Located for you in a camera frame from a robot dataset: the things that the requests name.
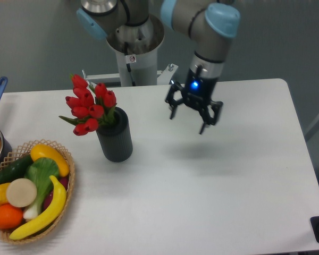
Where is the dark grey ribbed vase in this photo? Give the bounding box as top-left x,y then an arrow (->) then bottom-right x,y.
96,107 -> 133,163

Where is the yellow banana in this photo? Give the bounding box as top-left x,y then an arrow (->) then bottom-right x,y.
9,175 -> 66,240

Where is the orange fruit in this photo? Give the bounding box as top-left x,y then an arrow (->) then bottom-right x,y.
0,203 -> 23,230

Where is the purple red vegetable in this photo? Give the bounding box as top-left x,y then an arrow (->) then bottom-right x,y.
43,176 -> 69,211

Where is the woven wicker basket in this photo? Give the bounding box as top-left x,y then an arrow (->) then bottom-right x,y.
0,139 -> 75,245

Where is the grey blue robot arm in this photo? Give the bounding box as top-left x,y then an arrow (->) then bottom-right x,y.
77,1 -> 240,127

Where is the green bok choy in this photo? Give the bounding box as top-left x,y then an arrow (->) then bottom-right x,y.
23,157 -> 60,221

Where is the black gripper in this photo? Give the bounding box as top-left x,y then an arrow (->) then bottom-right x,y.
165,70 -> 223,134

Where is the red tulip bouquet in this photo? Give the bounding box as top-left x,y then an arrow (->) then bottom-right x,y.
60,74 -> 117,136

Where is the green cucumber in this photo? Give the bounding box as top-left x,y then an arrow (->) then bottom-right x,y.
0,154 -> 33,184

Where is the beige round disc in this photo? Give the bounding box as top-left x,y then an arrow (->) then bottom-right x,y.
6,178 -> 37,208

